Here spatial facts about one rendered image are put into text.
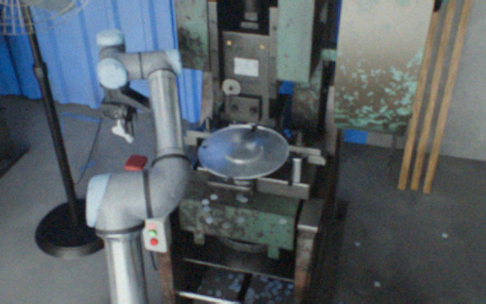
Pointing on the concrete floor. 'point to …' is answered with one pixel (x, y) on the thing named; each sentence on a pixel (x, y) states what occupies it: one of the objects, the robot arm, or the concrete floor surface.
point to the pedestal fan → (48, 230)
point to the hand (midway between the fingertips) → (132, 138)
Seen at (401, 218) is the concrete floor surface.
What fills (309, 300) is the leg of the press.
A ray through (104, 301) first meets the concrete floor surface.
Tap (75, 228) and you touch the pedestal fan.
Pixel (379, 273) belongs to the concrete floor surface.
